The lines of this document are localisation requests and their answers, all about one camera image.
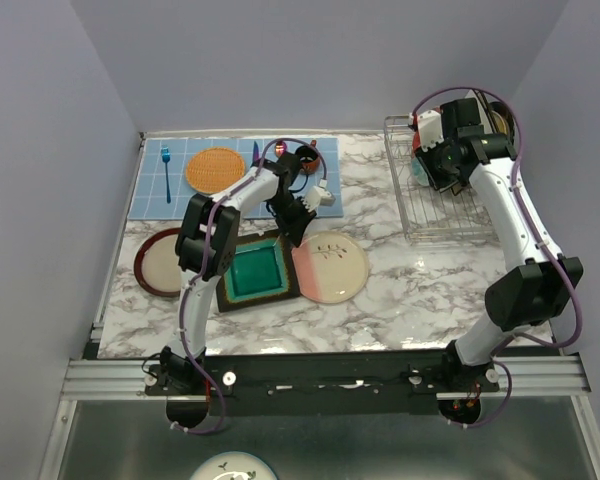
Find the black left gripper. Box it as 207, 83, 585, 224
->
265, 193, 315, 248

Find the black teal square plate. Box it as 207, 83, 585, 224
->
216, 230, 301, 313

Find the beige floral round plate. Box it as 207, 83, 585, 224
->
291, 231, 370, 304

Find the red rimmed round plate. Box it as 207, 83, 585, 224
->
133, 227, 181, 298

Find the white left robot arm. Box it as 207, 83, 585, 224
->
159, 152, 316, 395

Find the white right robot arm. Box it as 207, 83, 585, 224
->
413, 98, 584, 392

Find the white red rimmed plate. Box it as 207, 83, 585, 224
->
411, 107, 444, 186

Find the yellow round plate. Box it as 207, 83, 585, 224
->
489, 112, 509, 135

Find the dark olive round plate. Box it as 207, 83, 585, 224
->
488, 101, 515, 145

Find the orange black mug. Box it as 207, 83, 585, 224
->
294, 139, 321, 175

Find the iridescent knife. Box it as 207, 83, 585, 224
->
251, 140, 260, 167

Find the iridescent spoon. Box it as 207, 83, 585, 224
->
275, 141, 287, 157

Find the woven wicker round trivet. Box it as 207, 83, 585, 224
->
185, 147, 246, 194

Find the blue fork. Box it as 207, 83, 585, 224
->
160, 146, 172, 204

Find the white floral plate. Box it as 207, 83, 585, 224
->
190, 451, 278, 480

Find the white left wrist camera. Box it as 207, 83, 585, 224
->
302, 186, 335, 212

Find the wire dish rack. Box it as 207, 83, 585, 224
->
383, 115, 497, 243

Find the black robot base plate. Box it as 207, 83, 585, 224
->
145, 348, 504, 417

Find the aluminium frame rail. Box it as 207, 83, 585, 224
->
61, 349, 590, 401

